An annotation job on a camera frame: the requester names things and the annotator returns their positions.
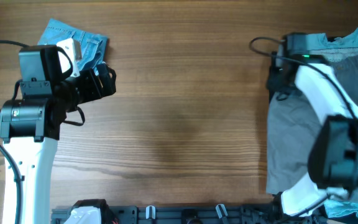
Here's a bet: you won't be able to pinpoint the folded blue denim shorts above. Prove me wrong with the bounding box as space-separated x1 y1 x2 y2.
38 19 108 76

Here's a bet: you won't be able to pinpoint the black mounting rail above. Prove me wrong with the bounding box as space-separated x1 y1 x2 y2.
50 203 329 224

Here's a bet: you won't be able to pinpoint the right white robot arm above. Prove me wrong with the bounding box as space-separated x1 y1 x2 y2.
267 54 358 221

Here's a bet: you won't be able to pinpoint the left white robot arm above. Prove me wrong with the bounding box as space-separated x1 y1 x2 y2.
0 45 116 223

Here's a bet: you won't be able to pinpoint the light blue shirt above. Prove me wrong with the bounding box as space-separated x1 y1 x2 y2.
306 28 358 62

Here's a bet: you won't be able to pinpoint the grey shorts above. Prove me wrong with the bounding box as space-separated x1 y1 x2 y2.
266 93 321 194

